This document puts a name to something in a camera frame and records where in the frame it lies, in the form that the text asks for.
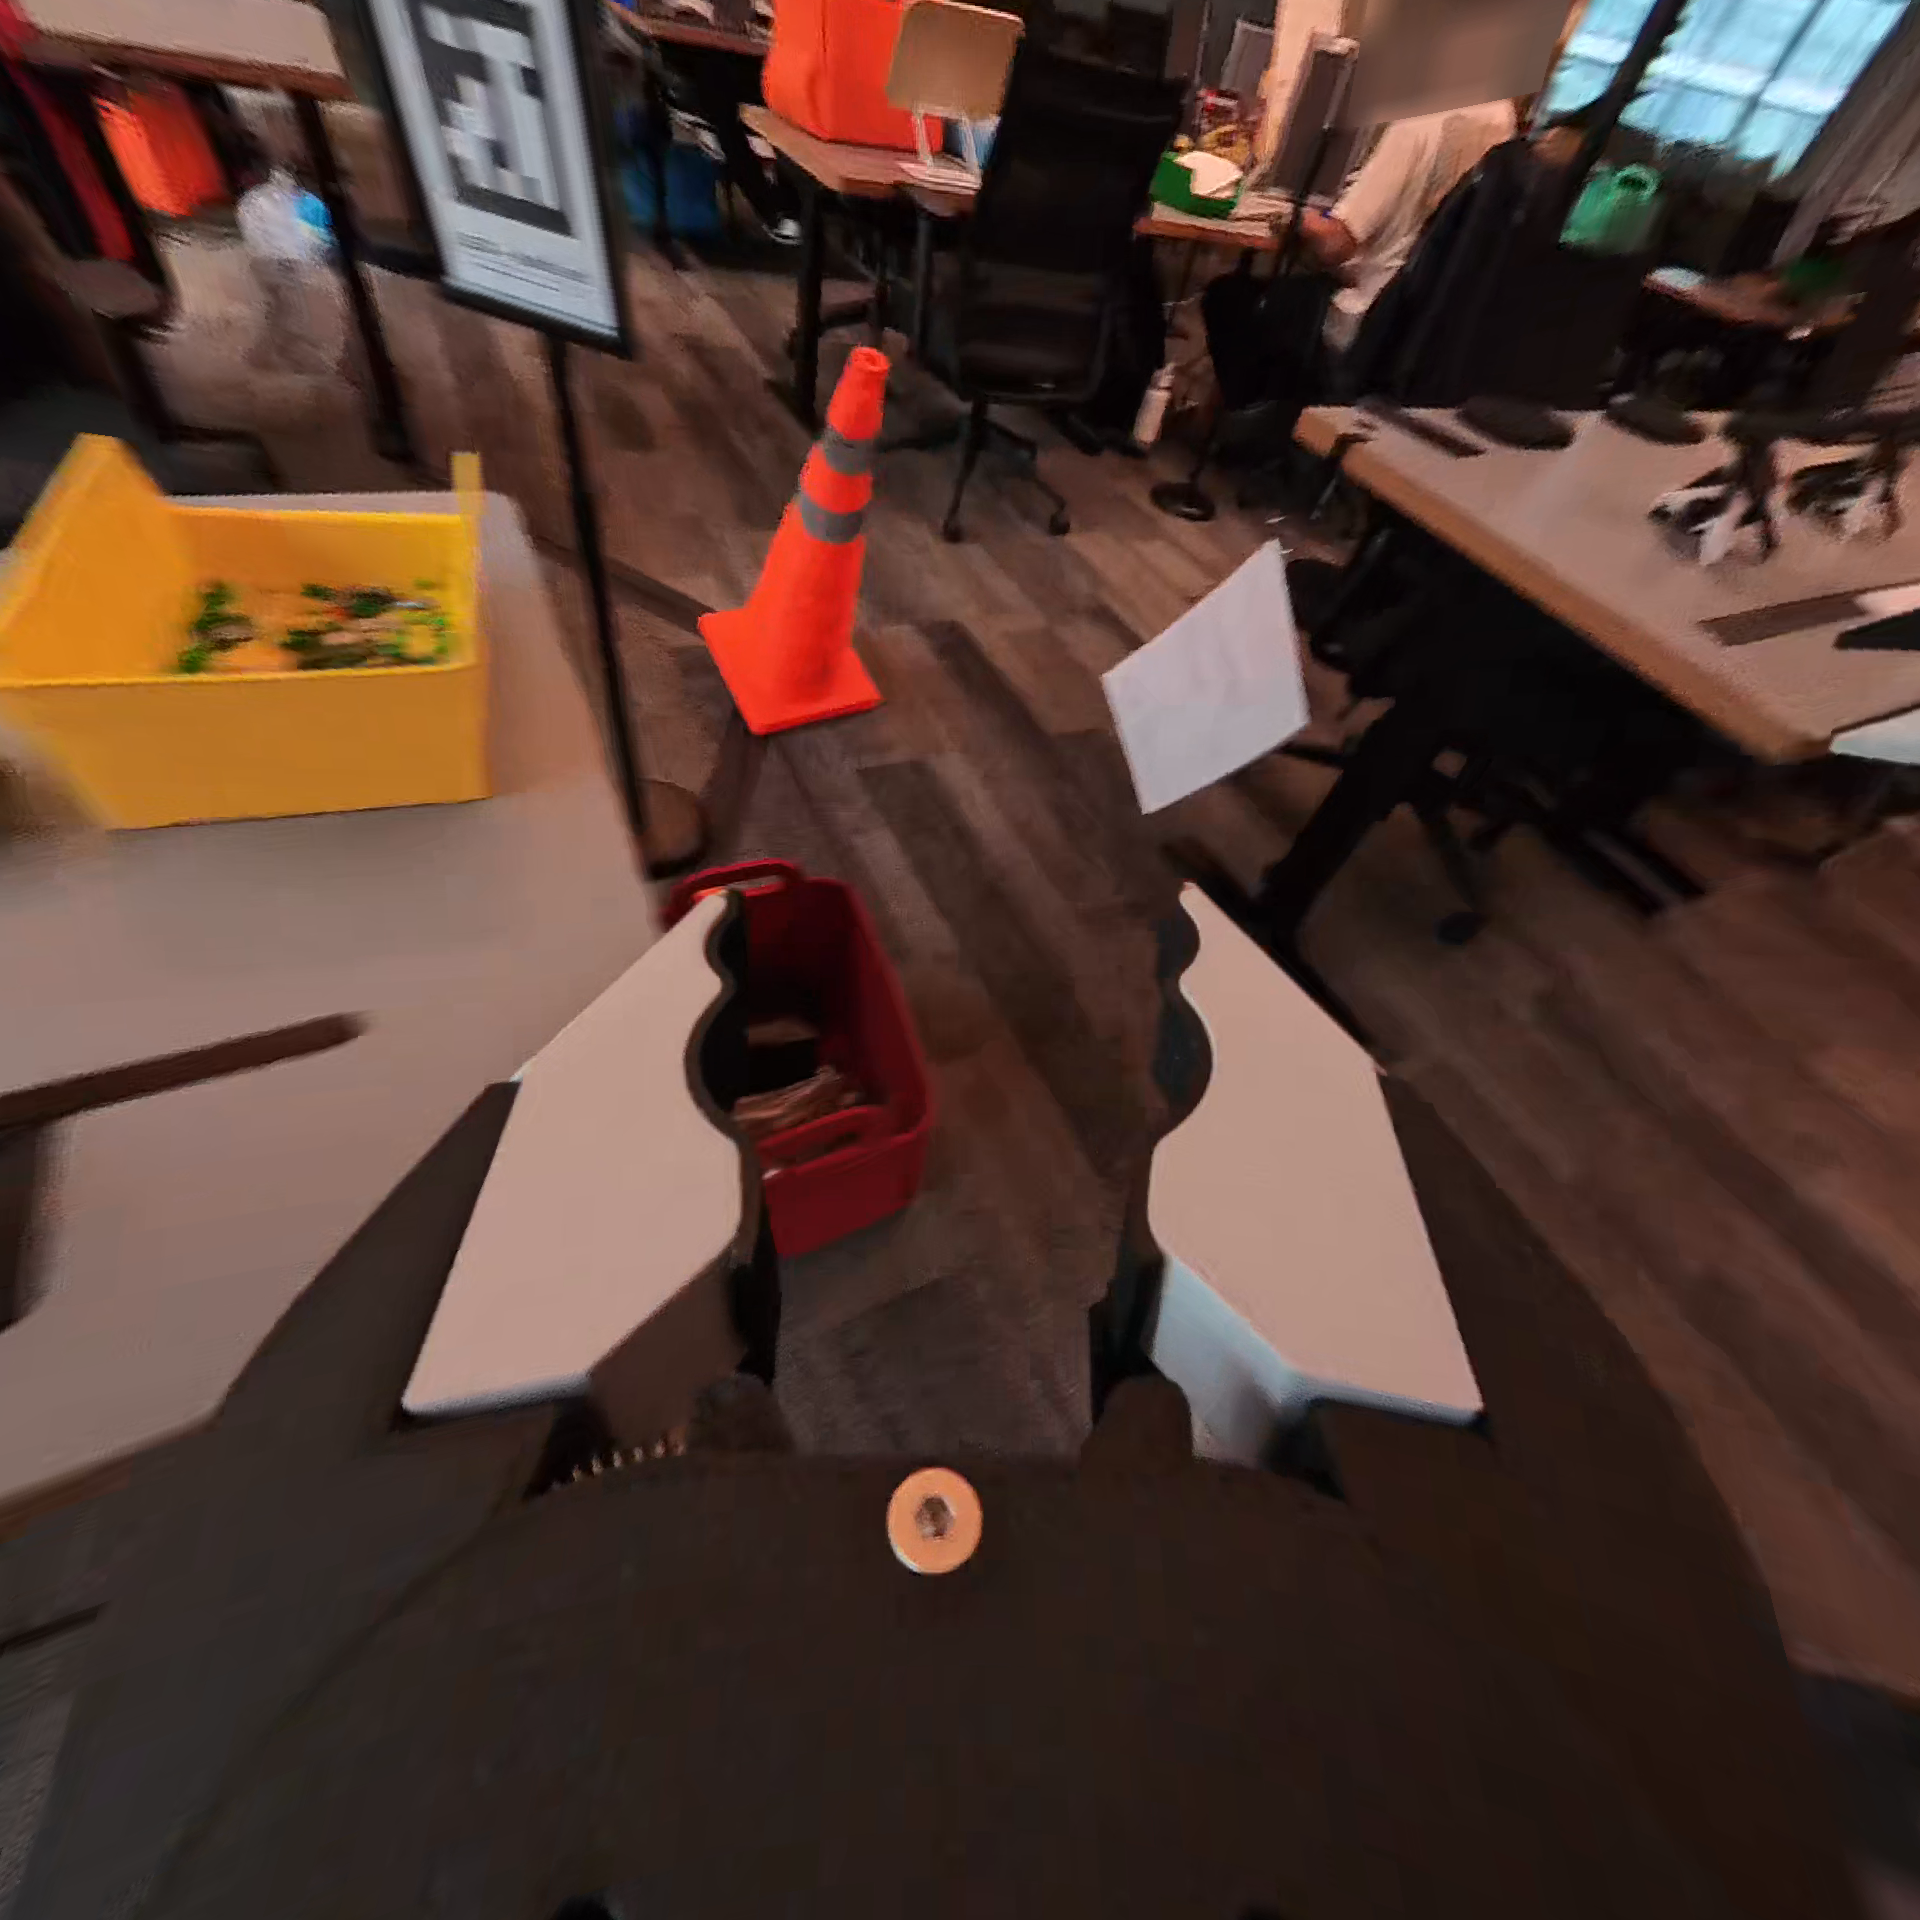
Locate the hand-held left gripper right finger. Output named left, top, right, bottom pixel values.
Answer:
left=1092, top=882, right=1489, bottom=1470

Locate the large yellow storage bin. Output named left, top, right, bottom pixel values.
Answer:
left=0, top=438, right=489, bottom=830

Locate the orange bag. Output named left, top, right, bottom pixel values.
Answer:
left=765, top=0, right=953, bottom=154

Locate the wooden office desk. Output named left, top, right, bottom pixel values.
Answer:
left=740, top=106, right=1292, bottom=428

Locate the orange traffic cone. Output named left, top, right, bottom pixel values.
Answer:
left=696, top=343, right=892, bottom=739

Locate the pile of toy pieces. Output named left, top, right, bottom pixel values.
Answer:
left=177, top=577, right=459, bottom=674

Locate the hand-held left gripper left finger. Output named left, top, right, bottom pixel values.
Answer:
left=398, top=882, right=782, bottom=1447

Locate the tan background document stand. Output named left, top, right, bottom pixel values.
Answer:
left=885, top=0, right=1025, bottom=167

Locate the long grey desk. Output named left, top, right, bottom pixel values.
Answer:
left=1292, top=401, right=1920, bottom=766

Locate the black mesh office chair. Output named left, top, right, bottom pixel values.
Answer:
left=940, top=59, right=1193, bottom=548

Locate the red plastic basket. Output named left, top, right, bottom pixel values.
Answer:
left=663, top=860, right=935, bottom=1260

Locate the white paper sheet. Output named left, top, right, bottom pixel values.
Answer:
left=1104, top=540, right=1310, bottom=815

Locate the marker sign on pole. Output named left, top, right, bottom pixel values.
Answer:
left=359, top=0, right=705, bottom=880

